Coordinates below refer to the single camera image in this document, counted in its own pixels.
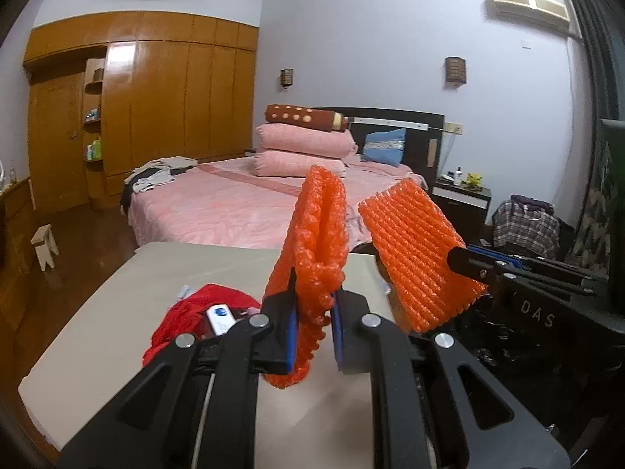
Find blue pillow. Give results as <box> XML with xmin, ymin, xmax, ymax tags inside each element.
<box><xmin>361</xmin><ymin>128</ymin><xmax>408</xmax><ymax>166</ymax></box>

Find dark wooden headboard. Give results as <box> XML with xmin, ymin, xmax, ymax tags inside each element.
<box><xmin>312</xmin><ymin>106</ymin><xmax>446</xmax><ymax>177</ymax></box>

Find beige air conditioner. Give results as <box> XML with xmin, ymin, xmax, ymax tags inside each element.
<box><xmin>490</xmin><ymin>0</ymin><xmax>572</xmax><ymax>31</ymax></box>

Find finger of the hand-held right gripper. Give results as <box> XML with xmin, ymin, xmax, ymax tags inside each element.
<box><xmin>466</xmin><ymin>247</ymin><xmax>607</xmax><ymax>282</ymax></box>
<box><xmin>446</xmin><ymin>247</ymin><xmax>587</xmax><ymax>297</ymax></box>

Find pink folded blanket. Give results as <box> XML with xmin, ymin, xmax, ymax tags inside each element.
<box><xmin>255</xmin><ymin>123</ymin><xmax>359</xmax><ymax>160</ymax></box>
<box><xmin>250</xmin><ymin>150</ymin><xmax>348</xmax><ymax>178</ymax></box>

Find plaid cloth bag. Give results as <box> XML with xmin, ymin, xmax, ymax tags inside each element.
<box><xmin>491</xmin><ymin>194</ymin><xmax>562</xmax><ymax>261</ymax></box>

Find dark patterned curtain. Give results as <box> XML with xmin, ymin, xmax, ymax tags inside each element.
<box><xmin>561</xmin><ymin>0</ymin><xmax>625</xmax><ymax>281</ymax></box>

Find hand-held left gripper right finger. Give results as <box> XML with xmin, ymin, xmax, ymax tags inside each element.
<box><xmin>331</xmin><ymin>291</ymin><xmax>572</xmax><ymax>469</ymax></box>

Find wooden wardrobe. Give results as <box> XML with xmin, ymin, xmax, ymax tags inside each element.
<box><xmin>22</xmin><ymin>10</ymin><xmax>259</xmax><ymax>217</ymax></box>

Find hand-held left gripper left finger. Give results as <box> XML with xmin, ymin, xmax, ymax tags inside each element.
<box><xmin>59</xmin><ymin>268</ymin><xmax>300</xmax><ymax>469</ymax></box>

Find red fabric cloth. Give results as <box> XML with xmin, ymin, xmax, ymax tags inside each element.
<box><xmin>141</xmin><ymin>282</ymin><xmax>262</xmax><ymax>368</ymax></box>

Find wooden dresser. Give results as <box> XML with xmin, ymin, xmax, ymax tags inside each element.
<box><xmin>0</xmin><ymin>176</ymin><xmax>37</xmax><ymax>333</ymax></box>

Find bed with pink bedspread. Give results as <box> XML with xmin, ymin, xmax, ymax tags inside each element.
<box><xmin>122</xmin><ymin>154</ymin><xmax>430</xmax><ymax>251</ymax></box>

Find dark nightstand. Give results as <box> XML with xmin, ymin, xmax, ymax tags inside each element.
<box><xmin>432</xmin><ymin>175</ymin><xmax>493</xmax><ymax>246</ymax></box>

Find brown dotted rolled blanket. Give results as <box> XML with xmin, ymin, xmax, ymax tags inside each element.
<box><xmin>264</xmin><ymin>104</ymin><xmax>349</xmax><ymax>133</ymax></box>

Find orange foam fruit net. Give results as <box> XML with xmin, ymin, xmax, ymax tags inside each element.
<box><xmin>262</xmin><ymin>163</ymin><xmax>350</xmax><ymax>390</ymax></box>
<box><xmin>358</xmin><ymin>178</ymin><xmax>489</xmax><ymax>334</ymax></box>

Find small wooden stool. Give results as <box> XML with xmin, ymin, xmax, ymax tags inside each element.
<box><xmin>30</xmin><ymin>223</ymin><xmax>61</xmax><ymax>271</ymax></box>

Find pile of clothes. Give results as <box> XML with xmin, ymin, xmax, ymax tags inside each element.
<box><xmin>121</xmin><ymin>156</ymin><xmax>199</xmax><ymax>217</ymax></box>

